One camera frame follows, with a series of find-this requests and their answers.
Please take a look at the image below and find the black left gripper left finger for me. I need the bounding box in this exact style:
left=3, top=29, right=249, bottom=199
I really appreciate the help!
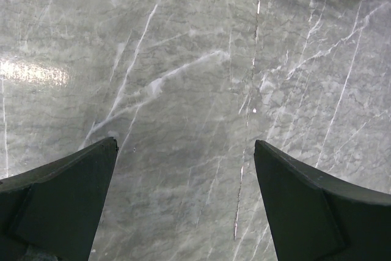
left=1, top=137, right=119, bottom=260

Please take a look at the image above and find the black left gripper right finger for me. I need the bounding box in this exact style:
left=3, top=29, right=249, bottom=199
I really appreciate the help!
left=254, top=140, right=390, bottom=260

